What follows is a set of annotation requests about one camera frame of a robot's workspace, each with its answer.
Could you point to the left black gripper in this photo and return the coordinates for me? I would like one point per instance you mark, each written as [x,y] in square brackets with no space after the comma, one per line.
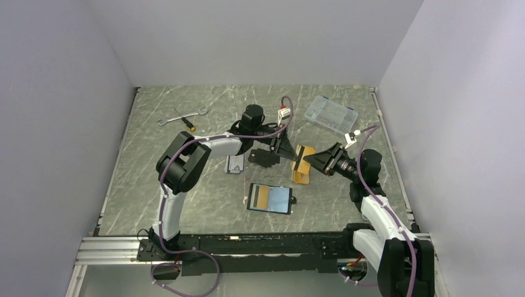
[283,147]

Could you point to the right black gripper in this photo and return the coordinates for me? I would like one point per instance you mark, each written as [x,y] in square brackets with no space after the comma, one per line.
[321,160]

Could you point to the black leather card holder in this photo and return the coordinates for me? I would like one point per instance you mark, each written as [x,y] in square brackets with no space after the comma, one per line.
[281,200]

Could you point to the tan wooden block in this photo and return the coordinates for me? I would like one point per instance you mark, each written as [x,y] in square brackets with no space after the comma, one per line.
[299,178]

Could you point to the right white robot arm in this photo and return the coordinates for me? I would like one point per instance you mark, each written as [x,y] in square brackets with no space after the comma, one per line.
[404,263]

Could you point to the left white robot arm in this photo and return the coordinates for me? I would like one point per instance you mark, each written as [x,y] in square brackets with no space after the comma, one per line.
[181,165]

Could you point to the gold card in holder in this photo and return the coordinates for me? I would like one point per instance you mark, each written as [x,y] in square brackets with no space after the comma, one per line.
[260,197]

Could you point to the clear plastic organizer box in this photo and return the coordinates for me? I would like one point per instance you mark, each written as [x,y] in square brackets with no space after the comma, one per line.
[332,115]

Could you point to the silver open-end wrench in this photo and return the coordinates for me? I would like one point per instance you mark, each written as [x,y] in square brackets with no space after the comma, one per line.
[199,112]

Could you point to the black yellow screwdriver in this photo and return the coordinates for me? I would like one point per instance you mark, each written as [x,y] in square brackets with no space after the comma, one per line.
[184,118]

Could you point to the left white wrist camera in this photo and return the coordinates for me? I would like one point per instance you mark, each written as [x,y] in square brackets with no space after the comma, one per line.
[283,115]

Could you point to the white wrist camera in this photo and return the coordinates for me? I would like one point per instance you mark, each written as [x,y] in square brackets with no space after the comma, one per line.
[283,115]
[351,138]

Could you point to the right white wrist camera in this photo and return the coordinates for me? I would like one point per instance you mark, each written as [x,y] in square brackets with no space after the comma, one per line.
[351,138]

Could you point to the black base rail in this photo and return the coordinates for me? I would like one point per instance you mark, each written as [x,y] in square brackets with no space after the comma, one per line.
[323,252]

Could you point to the aluminium frame rail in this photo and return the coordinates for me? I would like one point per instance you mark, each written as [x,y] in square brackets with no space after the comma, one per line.
[107,251]

